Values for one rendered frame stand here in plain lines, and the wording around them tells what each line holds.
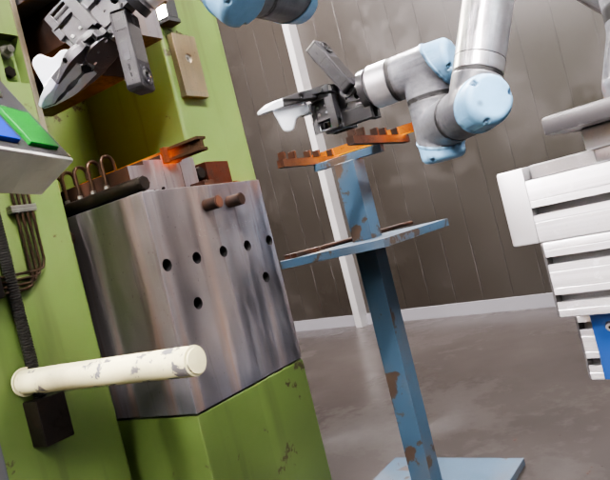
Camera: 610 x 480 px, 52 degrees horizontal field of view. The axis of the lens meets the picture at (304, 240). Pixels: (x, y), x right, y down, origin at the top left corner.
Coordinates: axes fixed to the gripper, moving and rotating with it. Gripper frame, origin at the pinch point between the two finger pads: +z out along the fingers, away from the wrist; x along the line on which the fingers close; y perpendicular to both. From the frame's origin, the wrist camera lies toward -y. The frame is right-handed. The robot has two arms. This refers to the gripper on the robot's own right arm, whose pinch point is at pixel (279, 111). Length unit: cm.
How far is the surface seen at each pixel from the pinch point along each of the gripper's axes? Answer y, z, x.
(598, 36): -39, -28, 269
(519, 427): 100, 1, 93
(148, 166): 2.2, 30.7, -6.7
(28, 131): 0.2, 12.6, -45.7
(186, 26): -39, 45, 33
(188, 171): 4.1, 30.7, 4.9
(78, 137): -18, 79, 17
